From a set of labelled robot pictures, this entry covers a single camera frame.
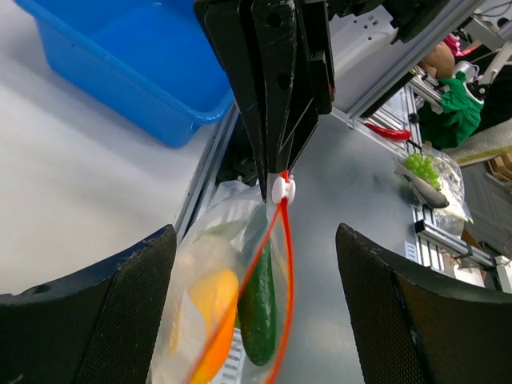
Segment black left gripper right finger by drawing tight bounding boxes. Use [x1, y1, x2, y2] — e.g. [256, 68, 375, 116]
[336, 224, 511, 383]

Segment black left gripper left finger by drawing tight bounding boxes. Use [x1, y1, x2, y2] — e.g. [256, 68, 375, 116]
[1, 225, 177, 383]

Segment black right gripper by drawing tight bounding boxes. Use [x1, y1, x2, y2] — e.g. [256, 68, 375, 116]
[203, 1, 335, 199]

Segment yellow toy lemon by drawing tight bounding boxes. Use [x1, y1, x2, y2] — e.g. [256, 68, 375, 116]
[169, 269, 239, 383]

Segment clear orange zip top bag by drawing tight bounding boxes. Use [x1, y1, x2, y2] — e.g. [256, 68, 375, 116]
[150, 172, 296, 383]

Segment green toy cucumber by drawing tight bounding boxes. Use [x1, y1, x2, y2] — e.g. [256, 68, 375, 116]
[238, 242, 277, 366]

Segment white toy cauliflower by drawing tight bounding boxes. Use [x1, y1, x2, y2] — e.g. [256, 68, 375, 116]
[196, 199, 267, 249]

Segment blue plastic bin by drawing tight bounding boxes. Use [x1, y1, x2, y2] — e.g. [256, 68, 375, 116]
[19, 0, 234, 147]

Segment grey toy fish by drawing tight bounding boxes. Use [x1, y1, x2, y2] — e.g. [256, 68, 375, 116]
[394, 162, 450, 209]

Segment red toy chili pepper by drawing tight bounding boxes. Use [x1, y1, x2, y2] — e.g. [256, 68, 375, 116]
[364, 122, 411, 141]

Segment green toy grapes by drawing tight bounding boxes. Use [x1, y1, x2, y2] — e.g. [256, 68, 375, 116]
[406, 153, 441, 190]

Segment green cloth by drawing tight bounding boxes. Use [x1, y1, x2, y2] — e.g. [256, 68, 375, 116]
[418, 71, 483, 150]

